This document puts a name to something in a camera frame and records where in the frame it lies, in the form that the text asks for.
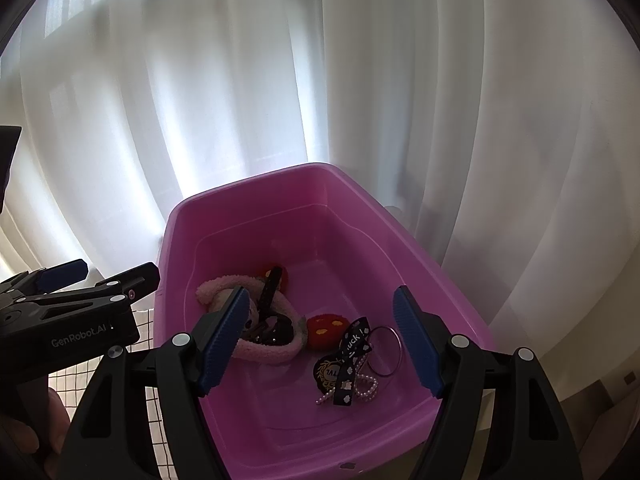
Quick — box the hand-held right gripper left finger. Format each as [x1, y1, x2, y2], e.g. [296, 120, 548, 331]
[60, 286, 251, 480]

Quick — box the thin silver bangle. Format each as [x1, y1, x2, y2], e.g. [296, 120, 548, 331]
[367, 326, 403, 377]

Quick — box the person's left hand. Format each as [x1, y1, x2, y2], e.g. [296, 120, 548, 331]
[0, 387, 71, 480]

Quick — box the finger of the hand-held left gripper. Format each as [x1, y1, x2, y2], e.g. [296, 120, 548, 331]
[15, 262, 161, 322]
[0, 259, 90, 302]

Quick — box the black gold embroidered badge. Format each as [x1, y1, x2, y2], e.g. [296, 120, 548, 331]
[313, 355, 346, 391]

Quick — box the white curtain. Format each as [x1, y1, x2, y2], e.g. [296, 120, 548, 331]
[0, 0, 640, 411]

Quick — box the black wrist watch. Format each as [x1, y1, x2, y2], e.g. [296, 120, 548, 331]
[242, 267, 296, 346]

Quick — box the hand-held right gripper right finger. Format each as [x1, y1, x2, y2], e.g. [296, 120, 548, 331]
[392, 285, 583, 480]

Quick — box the pink plastic bin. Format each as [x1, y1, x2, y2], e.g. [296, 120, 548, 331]
[154, 162, 496, 480]

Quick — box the pink fluffy headband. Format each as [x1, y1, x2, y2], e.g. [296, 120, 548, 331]
[195, 274, 307, 365]

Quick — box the white black checkered bed sheet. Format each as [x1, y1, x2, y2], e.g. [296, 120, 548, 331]
[50, 305, 166, 480]

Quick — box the black printed ribbon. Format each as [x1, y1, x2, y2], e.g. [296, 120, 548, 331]
[332, 316, 373, 407]

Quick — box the white pearl bracelet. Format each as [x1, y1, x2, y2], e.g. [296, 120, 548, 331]
[315, 370, 381, 407]

